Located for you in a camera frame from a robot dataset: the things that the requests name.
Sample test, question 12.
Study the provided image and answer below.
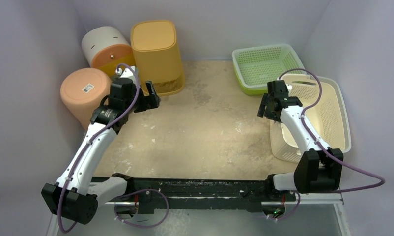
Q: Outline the yellow orange slatted bin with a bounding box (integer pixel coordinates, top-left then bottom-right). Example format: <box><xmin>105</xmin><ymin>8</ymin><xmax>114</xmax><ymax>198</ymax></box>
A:
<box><xmin>130</xmin><ymin>20</ymin><xmax>185</xmax><ymax>96</ymax></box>

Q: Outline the green perforated plastic basket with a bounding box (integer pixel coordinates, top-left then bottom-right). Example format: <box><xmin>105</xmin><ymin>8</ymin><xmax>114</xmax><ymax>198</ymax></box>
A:
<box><xmin>232</xmin><ymin>44</ymin><xmax>304</xmax><ymax>95</ymax></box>

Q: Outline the peach plastic bucket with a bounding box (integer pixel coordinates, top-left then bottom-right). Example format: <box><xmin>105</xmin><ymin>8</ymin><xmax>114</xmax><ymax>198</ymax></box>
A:
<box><xmin>60</xmin><ymin>68</ymin><xmax>111</xmax><ymax>130</ymax></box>

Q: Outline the cream perforated laundry basket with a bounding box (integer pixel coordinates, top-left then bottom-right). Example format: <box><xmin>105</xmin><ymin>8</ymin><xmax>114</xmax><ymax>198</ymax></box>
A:
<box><xmin>270</xmin><ymin>74</ymin><xmax>351</xmax><ymax>163</ymax></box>

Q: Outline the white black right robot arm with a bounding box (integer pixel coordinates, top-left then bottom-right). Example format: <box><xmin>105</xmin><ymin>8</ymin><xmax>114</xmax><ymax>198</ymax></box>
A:
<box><xmin>257</xmin><ymin>80</ymin><xmax>343</xmax><ymax>200</ymax></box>

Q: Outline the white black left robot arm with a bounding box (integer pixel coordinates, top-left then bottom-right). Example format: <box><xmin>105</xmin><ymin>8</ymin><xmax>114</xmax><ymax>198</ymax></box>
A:
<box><xmin>41</xmin><ymin>77</ymin><xmax>161</xmax><ymax>225</ymax></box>

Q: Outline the round drawer cabinet white orange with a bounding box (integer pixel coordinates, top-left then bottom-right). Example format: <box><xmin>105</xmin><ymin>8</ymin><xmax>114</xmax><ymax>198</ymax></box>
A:
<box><xmin>81</xmin><ymin>26</ymin><xmax>136</xmax><ymax>77</ymax></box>

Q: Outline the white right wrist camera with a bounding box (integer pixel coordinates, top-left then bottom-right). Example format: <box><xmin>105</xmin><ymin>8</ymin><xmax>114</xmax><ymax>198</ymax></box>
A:
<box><xmin>285</xmin><ymin>84</ymin><xmax>293</xmax><ymax>96</ymax></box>

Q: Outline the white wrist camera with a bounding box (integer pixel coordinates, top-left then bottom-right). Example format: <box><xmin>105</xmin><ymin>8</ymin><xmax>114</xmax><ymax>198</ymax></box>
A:
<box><xmin>285</xmin><ymin>84</ymin><xmax>293</xmax><ymax>96</ymax></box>
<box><xmin>115</xmin><ymin>66</ymin><xmax>138</xmax><ymax>83</ymax></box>

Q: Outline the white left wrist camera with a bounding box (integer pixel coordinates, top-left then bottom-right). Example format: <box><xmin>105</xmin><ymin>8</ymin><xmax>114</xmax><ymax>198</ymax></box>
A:
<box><xmin>115</xmin><ymin>66</ymin><xmax>138</xmax><ymax>83</ymax></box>

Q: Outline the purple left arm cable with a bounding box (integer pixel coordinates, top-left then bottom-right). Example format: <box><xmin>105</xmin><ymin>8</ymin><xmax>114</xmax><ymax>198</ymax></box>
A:
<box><xmin>57</xmin><ymin>63</ymin><xmax>141</xmax><ymax>234</ymax></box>

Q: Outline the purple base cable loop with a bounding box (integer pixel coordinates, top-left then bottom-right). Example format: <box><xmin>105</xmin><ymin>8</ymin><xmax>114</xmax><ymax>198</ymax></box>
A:
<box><xmin>113</xmin><ymin>188</ymin><xmax>169</xmax><ymax>229</ymax></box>

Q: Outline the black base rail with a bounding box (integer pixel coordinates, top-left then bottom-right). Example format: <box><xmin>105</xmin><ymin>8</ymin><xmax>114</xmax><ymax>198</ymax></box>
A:
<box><xmin>110</xmin><ymin>177</ymin><xmax>288</xmax><ymax>201</ymax></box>

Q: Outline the aluminium extrusion frame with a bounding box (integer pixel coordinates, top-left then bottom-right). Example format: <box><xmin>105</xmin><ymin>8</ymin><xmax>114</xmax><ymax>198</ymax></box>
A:
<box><xmin>106</xmin><ymin>189</ymin><xmax>344</xmax><ymax>227</ymax></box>

